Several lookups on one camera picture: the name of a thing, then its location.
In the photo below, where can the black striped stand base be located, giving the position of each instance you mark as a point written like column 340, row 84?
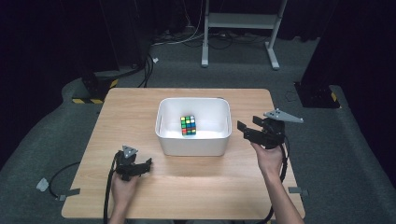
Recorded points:
column 95, row 90

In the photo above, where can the white metal stand frame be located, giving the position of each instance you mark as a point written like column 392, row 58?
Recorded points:
column 239, row 21

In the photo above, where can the person's left hand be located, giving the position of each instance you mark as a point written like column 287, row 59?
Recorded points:
column 123, row 191

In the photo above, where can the crumpled grey tape piece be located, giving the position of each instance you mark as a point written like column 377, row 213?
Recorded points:
column 42, row 184

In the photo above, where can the white plastic storage box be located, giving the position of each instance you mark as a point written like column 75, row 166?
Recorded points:
column 194, row 141

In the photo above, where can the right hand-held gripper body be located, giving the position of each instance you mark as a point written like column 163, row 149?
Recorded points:
column 272, row 133

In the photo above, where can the grey tape strip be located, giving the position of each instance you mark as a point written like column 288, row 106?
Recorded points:
column 70, row 193
column 300, row 191

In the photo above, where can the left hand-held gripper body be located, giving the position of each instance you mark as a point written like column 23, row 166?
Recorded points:
column 124, row 163

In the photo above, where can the person's right hand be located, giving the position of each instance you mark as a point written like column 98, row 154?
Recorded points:
column 269, row 160

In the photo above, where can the colourful puzzle cube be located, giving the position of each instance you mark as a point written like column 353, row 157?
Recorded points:
column 188, row 126

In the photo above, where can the black curtain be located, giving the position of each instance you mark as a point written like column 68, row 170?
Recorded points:
column 361, row 62
column 37, row 62

